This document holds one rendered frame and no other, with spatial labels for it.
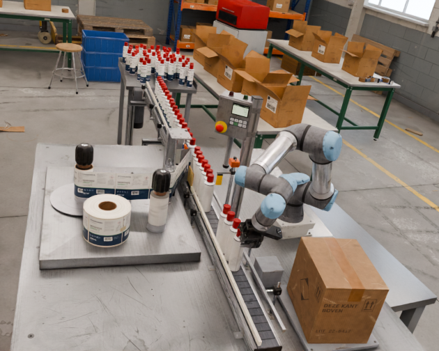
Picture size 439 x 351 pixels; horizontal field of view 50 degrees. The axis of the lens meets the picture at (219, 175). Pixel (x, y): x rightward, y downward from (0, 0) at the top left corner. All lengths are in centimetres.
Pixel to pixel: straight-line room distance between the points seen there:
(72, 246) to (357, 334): 119
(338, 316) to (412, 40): 740
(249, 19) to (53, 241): 604
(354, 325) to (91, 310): 97
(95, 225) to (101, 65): 507
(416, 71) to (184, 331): 744
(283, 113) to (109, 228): 225
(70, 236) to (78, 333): 51
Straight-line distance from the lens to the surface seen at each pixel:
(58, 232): 216
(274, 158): 180
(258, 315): 185
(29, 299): 193
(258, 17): 775
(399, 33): 910
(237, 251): 195
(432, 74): 849
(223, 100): 218
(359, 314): 183
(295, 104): 394
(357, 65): 632
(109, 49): 690
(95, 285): 196
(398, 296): 229
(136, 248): 207
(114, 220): 200
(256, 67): 455
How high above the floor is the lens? 213
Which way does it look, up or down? 27 degrees down
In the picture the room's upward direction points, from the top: 10 degrees clockwise
